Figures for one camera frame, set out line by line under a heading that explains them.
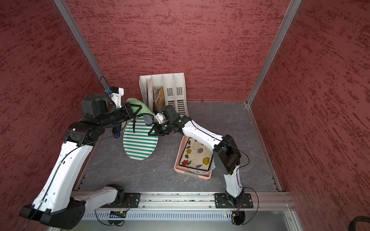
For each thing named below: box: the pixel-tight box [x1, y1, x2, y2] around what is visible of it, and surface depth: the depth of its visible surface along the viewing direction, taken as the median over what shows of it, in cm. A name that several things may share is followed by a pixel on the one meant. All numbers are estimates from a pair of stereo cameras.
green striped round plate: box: [122, 116, 159, 161], surface depth 79 cm
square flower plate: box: [179, 137, 213, 171], surface depth 87 cm
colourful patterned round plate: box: [187, 157, 217, 174], surface depth 80 cm
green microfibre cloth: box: [125, 97, 154, 116], surface depth 65 cm
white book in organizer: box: [146, 77, 154, 114], surface depth 97 cm
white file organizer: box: [138, 72, 189, 116], surface depth 108 cm
